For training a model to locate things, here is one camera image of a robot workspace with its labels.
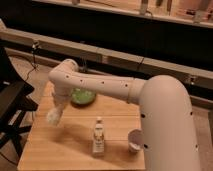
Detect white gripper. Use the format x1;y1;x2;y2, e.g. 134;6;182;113
53;93;70;113

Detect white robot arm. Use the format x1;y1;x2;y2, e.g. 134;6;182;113
47;59;201;171

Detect green bowl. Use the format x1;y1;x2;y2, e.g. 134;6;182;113
71;88;96;105

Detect black office chair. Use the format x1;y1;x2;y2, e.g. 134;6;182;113
0;39;38;156

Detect clear plastic bottle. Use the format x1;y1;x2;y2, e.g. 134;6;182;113
92;117;105;156

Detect black cable left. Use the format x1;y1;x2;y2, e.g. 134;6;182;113
25;42;40;81

